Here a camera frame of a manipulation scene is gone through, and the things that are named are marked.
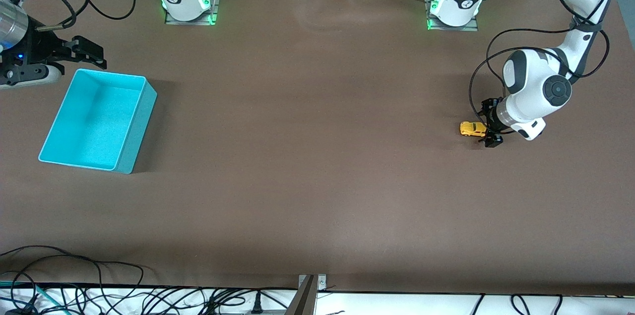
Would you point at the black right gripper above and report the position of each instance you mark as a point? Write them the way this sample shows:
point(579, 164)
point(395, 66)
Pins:
point(43, 48)

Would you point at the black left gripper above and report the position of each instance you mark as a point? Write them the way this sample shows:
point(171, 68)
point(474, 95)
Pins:
point(491, 117)

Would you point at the yellow beetle toy car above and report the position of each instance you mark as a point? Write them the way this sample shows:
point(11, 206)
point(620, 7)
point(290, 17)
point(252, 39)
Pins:
point(471, 129)

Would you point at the turquoise plastic bin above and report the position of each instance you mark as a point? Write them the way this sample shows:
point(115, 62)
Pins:
point(94, 121)

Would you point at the table cover sheet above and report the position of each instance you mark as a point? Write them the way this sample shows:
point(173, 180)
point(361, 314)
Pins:
point(317, 156)

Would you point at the black power plug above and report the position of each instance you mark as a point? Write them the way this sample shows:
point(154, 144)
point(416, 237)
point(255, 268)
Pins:
point(256, 305)

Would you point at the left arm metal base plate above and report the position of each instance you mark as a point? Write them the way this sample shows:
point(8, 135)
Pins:
point(449, 29)

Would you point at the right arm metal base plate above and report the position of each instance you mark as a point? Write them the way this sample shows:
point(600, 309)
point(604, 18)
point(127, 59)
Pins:
point(188, 23)

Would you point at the metal table edge bracket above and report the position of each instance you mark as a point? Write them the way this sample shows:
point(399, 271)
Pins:
point(305, 300)

